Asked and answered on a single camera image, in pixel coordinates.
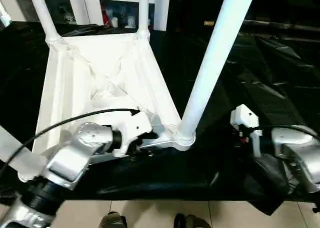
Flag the white plastic table top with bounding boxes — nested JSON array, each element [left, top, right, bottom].
[[18, 30, 196, 183]]

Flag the white plastic table leg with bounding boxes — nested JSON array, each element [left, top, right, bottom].
[[135, 0, 151, 41], [29, 0, 65, 46], [175, 0, 259, 143], [0, 124, 49, 183]]

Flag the black work surface mat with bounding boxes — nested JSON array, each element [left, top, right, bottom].
[[0, 19, 320, 215]]

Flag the brown round robot part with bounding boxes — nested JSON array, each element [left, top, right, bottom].
[[98, 211, 128, 228], [173, 213, 211, 228]]

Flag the long dark metal rod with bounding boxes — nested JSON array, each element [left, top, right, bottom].
[[243, 19, 320, 33]]

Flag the red bottle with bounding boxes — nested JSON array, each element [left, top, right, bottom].
[[103, 5, 112, 26]]

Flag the black backdrop cloth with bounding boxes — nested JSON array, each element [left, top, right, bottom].
[[166, 0, 320, 23]]

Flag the white teal patterned curtain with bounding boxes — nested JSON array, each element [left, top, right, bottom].
[[0, 0, 13, 27]]

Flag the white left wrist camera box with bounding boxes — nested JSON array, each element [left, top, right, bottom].
[[111, 109, 154, 158]]

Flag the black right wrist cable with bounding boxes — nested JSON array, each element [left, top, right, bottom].
[[250, 124, 320, 136]]

